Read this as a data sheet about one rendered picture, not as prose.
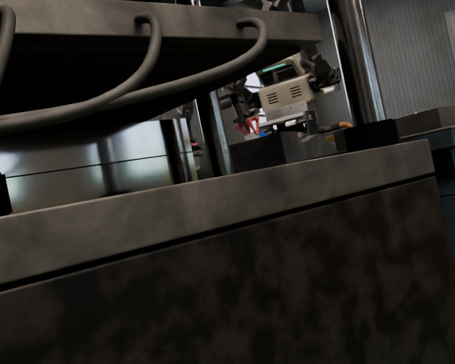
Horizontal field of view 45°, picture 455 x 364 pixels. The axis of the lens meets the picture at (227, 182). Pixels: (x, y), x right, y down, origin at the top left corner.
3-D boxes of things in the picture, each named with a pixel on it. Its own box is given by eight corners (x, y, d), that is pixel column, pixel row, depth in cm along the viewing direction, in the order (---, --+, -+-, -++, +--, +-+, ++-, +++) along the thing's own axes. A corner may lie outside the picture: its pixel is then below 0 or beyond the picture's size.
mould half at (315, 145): (287, 169, 225) (282, 143, 226) (346, 156, 211) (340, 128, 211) (219, 180, 184) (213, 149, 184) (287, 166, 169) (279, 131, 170)
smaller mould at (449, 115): (431, 136, 151) (427, 115, 152) (476, 126, 141) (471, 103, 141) (396, 141, 141) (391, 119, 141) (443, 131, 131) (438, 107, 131)
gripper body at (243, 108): (248, 116, 224) (240, 100, 225) (233, 125, 232) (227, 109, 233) (258, 113, 228) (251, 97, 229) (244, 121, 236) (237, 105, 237)
